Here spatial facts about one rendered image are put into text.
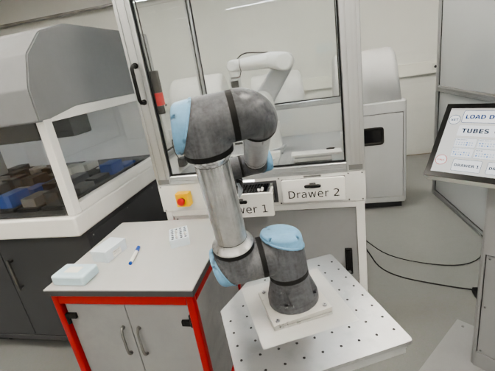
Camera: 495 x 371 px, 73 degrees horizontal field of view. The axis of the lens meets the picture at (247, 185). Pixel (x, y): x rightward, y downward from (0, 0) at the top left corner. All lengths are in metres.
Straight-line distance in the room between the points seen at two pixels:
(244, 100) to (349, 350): 0.65
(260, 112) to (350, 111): 0.84
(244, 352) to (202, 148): 0.55
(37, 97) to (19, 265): 1.01
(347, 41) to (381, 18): 3.35
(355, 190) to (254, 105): 0.98
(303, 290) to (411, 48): 4.22
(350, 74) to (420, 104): 3.56
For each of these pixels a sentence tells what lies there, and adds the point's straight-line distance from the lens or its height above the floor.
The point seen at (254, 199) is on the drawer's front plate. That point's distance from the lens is 1.49.
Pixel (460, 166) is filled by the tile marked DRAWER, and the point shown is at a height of 1.00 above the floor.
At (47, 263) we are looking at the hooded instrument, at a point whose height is 0.61.
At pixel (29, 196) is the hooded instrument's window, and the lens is 1.93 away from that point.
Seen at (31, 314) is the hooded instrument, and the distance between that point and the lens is 2.52.
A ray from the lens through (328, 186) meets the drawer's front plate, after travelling 1.59.
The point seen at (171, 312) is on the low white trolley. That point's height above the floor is 0.64.
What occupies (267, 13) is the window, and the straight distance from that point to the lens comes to 1.54.
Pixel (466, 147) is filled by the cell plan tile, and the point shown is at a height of 1.06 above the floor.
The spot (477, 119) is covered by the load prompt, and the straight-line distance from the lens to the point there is 1.53.
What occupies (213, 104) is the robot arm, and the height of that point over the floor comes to 1.39.
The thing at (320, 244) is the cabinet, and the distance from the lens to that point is 1.76.
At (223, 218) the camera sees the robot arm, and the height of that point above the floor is 1.11.
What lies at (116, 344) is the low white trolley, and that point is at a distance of 1.62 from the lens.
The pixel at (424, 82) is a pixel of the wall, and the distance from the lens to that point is 5.01.
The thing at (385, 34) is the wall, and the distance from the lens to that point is 4.85.
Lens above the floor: 1.45
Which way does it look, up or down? 19 degrees down
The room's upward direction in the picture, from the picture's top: 9 degrees counter-clockwise
